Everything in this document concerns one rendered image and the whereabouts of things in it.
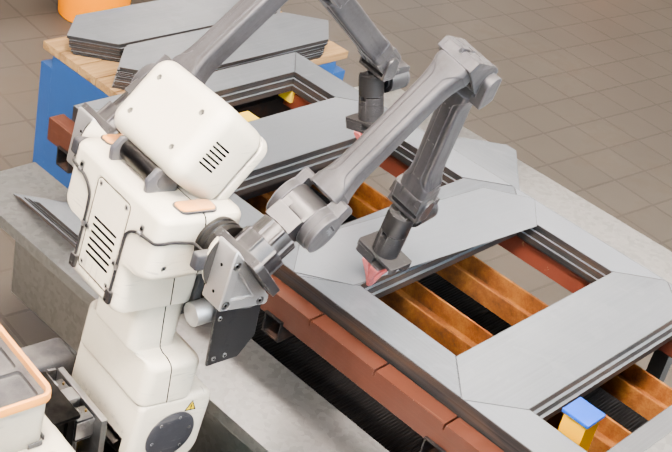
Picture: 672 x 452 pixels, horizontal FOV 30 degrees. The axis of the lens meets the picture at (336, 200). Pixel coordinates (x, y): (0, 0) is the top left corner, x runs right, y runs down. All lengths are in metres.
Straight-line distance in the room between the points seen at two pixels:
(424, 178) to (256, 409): 0.57
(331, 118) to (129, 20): 0.69
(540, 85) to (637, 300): 3.14
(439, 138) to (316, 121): 0.93
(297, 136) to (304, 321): 0.68
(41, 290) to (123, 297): 1.13
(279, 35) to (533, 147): 1.93
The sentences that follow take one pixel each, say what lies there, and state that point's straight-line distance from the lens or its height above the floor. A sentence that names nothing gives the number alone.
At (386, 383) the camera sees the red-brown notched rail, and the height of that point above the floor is 0.82.
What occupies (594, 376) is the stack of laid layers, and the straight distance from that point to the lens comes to 2.56.
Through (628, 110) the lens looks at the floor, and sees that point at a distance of 5.89.
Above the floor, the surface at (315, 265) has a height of 0.86.
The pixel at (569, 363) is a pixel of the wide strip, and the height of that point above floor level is 0.86.
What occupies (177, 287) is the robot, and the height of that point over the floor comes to 1.04.
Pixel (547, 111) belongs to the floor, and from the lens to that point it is 5.63.
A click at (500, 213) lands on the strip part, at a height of 0.86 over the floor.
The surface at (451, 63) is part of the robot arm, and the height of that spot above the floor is 1.49.
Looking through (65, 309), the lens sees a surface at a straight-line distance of 3.15.
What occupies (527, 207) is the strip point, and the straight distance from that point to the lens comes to 3.01.
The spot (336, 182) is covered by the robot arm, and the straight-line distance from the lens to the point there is 2.02.
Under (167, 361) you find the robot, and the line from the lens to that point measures 2.23.
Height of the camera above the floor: 2.30
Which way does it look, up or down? 31 degrees down
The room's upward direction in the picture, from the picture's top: 13 degrees clockwise
